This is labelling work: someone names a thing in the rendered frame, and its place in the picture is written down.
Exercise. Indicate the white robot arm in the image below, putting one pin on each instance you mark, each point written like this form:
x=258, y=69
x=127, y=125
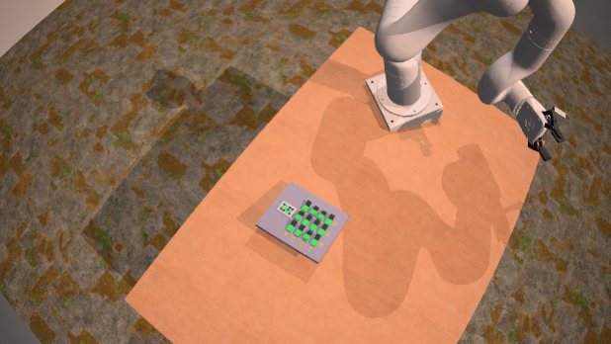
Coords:
x=403, y=41

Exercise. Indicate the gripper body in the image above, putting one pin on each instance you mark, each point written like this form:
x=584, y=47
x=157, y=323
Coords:
x=531, y=119

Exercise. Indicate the grey switch panel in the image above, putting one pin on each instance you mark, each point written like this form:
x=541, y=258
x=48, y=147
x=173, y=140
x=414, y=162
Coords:
x=298, y=218

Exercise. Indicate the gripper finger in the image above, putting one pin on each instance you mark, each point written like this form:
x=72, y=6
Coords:
x=541, y=149
x=553, y=126

